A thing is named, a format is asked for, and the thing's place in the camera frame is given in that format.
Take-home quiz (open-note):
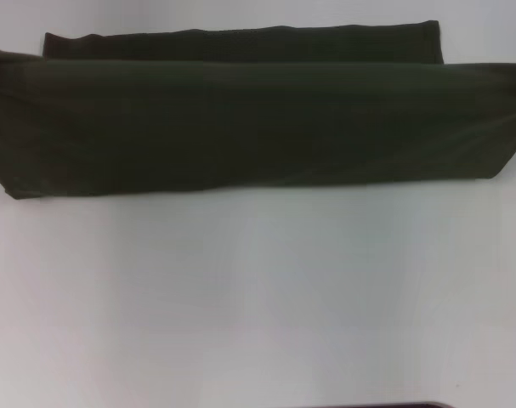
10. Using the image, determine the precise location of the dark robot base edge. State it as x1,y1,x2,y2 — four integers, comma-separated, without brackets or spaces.
310,400,516,408

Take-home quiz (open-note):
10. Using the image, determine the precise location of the dark green FREE t-shirt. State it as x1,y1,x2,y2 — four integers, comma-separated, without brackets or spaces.
0,19,516,201

